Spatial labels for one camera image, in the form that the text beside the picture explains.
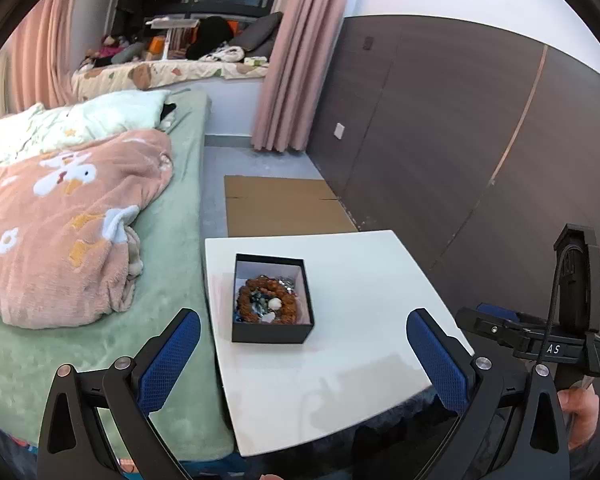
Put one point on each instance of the white wall socket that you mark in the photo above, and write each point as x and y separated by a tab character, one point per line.
338	131

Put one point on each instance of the pink duck print blanket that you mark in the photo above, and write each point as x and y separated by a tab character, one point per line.
68	253

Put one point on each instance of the pink curtain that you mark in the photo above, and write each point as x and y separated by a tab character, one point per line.
292	87
38	57

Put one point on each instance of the pink curtain left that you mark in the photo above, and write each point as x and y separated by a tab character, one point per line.
38	57

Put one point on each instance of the black jewelry box white inside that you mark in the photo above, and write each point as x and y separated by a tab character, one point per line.
263	313

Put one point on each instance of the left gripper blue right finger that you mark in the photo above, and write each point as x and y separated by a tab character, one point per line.
443	358

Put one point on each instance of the small white folding table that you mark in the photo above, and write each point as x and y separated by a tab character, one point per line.
170	25

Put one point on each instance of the light green pillow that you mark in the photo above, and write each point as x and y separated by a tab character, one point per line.
38	131

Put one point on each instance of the flattened brown cardboard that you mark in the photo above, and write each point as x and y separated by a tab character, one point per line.
260	206

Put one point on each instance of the pink curtain right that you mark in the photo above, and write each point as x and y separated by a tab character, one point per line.
292	87

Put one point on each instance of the floral window seat cushion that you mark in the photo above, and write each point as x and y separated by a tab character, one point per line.
150	75

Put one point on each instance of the person's right hand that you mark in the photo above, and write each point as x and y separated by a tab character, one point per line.
583	406

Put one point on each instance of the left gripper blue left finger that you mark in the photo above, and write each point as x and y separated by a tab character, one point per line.
162	359

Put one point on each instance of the silver chain necklace robot pendant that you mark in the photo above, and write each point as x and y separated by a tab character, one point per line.
289	284

